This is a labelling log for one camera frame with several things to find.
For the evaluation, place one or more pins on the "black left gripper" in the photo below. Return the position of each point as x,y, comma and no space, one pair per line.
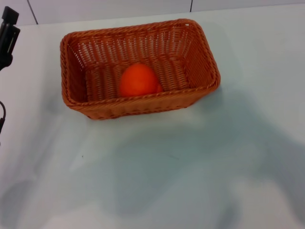
4,62

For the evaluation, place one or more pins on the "orange woven rectangular basket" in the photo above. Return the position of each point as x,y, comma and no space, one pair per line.
140,105

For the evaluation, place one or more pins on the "orange toy fruit with stem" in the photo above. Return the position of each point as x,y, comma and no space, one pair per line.
138,81

